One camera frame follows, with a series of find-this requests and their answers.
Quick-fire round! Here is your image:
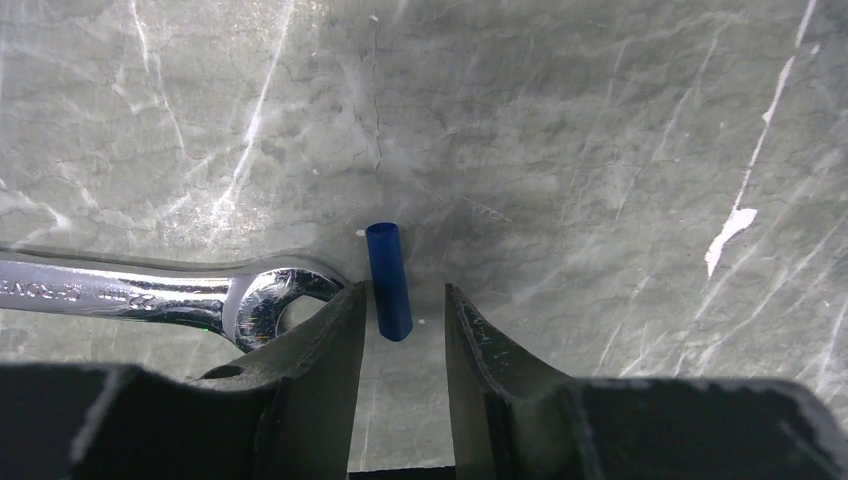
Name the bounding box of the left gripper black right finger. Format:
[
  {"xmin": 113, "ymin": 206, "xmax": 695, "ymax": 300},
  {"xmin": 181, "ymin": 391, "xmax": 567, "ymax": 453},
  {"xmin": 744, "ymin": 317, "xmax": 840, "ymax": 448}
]
[{"xmin": 445, "ymin": 285, "xmax": 847, "ymax": 479}]

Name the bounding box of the silver wrench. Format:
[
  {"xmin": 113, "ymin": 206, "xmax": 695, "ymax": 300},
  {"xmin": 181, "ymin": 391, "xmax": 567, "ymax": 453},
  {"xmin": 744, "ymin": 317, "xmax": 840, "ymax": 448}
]
[{"xmin": 1, "ymin": 250, "xmax": 346, "ymax": 353}]

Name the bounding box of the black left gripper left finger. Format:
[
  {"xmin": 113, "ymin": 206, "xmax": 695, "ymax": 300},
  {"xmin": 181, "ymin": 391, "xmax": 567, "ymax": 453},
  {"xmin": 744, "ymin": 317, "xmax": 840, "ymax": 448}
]
[{"xmin": 1, "ymin": 282, "xmax": 367, "ymax": 479}]

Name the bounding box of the blue marker cap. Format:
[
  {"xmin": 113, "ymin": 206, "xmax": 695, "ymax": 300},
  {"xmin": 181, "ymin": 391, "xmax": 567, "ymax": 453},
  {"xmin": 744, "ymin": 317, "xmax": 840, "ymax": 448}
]
[{"xmin": 365, "ymin": 222, "xmax": 413, "ymax": 342}]

